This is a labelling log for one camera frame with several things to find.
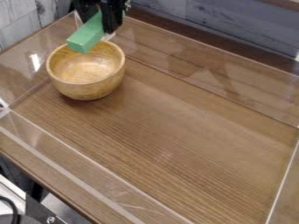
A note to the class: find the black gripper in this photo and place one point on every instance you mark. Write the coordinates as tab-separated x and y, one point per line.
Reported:
111	14

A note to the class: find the green rectangular block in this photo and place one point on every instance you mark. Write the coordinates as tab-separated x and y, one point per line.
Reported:
87	35

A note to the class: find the brown wooden bowl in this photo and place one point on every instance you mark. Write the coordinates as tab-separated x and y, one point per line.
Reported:
87	76

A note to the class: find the clear acrylic tray wall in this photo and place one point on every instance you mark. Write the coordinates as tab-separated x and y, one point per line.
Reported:
187	146

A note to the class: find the black metal bracket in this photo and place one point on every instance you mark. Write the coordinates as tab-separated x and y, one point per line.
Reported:
40	213

